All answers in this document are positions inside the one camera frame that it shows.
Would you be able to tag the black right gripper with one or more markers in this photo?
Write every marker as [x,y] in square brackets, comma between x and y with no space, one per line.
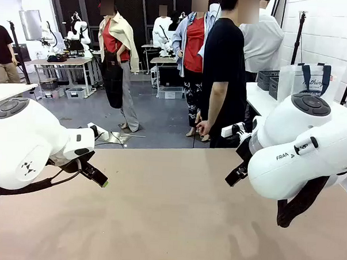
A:
[245,151]

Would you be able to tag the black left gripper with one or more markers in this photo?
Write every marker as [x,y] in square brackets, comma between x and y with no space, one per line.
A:
[74,164]

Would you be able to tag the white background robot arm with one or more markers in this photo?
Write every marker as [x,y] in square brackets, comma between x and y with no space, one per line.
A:
[168,47]
[80,31]

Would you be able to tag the person's right forearm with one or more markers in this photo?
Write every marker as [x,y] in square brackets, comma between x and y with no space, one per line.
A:
[218,103]

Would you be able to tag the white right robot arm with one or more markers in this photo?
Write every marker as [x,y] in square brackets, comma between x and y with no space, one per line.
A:
[291,126]

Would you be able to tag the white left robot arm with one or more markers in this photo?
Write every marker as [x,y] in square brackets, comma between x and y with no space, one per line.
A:
[23,135]

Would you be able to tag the person's right hand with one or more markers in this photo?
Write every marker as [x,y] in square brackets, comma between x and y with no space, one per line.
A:
[205,127]

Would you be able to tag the white side table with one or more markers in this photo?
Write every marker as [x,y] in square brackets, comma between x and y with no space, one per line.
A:
[258,99]

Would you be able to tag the clear plastic storage box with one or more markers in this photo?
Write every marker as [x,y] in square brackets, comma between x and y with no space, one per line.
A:
[170,92]
[75,92]

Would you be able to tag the person in black T-shirt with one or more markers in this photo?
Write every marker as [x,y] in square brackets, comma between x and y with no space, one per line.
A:
[225,66]

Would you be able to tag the mannequin with cream jacket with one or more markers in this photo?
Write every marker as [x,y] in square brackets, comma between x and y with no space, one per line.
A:
[113,61]

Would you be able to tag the wooden background work table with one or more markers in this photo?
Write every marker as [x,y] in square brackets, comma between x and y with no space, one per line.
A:
[64,61]

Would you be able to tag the white height adjustable table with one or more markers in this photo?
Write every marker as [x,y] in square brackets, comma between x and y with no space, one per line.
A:
[8,91]

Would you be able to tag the mannequin with blue shirt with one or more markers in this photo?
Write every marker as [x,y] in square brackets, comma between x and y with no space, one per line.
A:
[194,50]

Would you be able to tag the person in white shirt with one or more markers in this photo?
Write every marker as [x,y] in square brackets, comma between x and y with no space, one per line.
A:
[263,44]

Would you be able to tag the brown background desk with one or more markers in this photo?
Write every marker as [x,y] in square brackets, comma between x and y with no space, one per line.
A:
[149,46]
[162,60]

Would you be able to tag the white clothed mannequin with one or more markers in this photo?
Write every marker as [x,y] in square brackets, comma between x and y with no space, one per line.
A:
[162,26]

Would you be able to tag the person with khaki trousers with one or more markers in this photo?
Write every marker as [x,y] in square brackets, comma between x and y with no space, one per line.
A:
[0,44]

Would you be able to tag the grey whiteboard panel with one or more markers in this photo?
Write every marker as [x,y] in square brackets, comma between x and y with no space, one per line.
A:
[29,24]

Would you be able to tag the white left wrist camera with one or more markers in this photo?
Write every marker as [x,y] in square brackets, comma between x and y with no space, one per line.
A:
[102,134]

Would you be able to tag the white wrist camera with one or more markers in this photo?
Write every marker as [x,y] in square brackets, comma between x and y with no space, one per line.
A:
[228,131]
[102,134]

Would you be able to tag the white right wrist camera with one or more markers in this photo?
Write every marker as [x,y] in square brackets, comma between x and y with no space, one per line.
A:
[228,131]

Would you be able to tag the metal mannequin base plate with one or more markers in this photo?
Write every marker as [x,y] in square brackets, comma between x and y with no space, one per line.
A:
[127,138]

